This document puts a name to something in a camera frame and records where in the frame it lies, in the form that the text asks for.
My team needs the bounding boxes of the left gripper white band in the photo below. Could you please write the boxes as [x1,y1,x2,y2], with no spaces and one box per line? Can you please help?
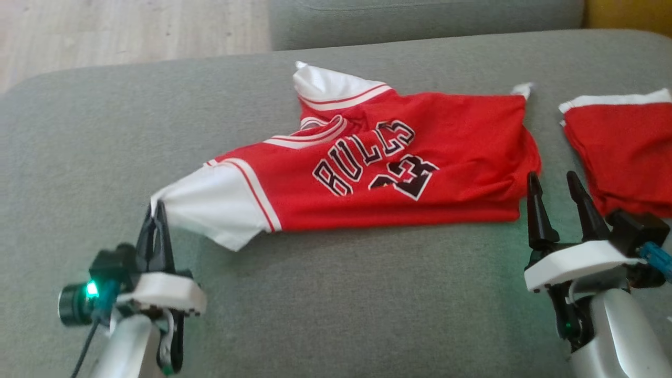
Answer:
[115,199,206,317]

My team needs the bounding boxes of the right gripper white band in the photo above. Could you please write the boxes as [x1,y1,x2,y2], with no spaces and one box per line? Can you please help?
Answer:
[524,171,646,293]

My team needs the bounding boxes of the grey sofa back cushion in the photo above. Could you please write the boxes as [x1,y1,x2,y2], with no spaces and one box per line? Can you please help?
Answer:
[269,0,586,51]

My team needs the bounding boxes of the red shorts white waistband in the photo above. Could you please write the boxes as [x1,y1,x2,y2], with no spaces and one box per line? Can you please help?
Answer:
[558,88,672,218]

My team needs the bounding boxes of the grey sofa seat cushion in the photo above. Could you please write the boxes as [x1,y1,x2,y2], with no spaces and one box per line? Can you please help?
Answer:
[0,29,672,378]

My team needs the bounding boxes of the red white basketball jersey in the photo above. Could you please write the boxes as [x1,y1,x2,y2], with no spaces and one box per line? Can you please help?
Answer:
[151,61,541,251]

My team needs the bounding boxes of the yellow cushion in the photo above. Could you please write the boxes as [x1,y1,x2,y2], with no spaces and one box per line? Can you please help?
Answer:
[584,0,672,38]

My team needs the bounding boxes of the right black cable blue plug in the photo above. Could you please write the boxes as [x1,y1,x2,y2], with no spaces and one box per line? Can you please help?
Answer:
[638,241,672,284]

